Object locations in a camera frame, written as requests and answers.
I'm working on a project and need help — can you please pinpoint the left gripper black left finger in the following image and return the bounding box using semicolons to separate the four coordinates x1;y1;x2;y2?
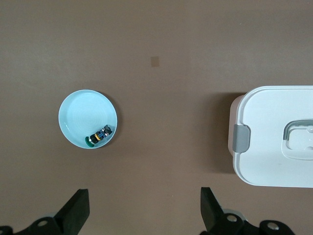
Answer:
0;188;90;235

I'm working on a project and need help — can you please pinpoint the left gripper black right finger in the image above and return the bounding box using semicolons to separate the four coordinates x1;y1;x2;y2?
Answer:
199;187;297;235

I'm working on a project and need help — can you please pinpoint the green push button switch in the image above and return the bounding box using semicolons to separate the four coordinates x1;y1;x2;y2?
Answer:
84;124;113;148

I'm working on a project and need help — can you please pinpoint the round light blue plate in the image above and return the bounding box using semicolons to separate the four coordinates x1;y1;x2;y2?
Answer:
58;89;118;149

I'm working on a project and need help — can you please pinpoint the white lidded plastic box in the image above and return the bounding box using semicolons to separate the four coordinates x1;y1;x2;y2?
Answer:
227;85;313;188

